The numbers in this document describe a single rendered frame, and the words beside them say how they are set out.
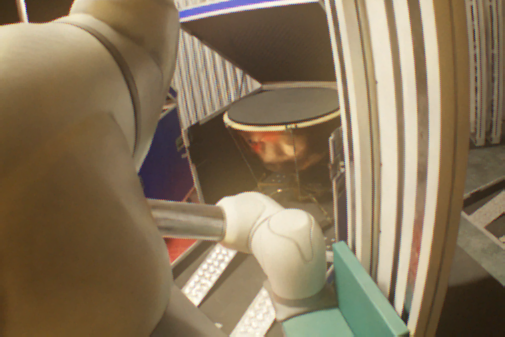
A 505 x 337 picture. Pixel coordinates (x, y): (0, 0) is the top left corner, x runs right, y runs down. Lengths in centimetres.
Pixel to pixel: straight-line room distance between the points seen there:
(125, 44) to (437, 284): 58
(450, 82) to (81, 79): 40
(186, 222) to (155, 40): 76
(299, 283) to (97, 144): 81
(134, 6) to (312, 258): 76
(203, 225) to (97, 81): 83
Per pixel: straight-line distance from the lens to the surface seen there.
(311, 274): 93
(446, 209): 54
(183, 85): 435
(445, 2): 45
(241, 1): 218
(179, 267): 269
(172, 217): 97
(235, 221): 101
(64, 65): 18
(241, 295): 242
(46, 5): 682
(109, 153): 17
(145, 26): 26
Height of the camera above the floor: 169
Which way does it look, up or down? 21 degrees down
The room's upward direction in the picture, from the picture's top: 10 degrees counter-clockwise
